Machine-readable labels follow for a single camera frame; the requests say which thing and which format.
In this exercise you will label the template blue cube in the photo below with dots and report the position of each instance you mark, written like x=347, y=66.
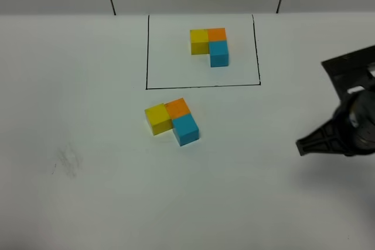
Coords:
x=219, y=54

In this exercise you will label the blue wooden cube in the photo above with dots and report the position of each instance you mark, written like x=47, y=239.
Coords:
x=185, y=129

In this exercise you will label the template yellow cube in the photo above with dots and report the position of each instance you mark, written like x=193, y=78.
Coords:
x=199, y=41

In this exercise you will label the template orange cube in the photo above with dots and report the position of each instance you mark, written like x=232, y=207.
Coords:
x=217, y=34

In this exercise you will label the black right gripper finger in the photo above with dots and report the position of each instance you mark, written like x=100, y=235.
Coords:
x=324, y=139

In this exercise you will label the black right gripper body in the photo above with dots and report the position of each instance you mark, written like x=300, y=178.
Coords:
x=354, y=124

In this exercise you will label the orange wooden cube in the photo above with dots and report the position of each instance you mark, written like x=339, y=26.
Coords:
x=177, y=108

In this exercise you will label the yellow wooden cube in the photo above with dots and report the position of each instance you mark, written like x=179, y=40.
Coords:
x=158, y=119

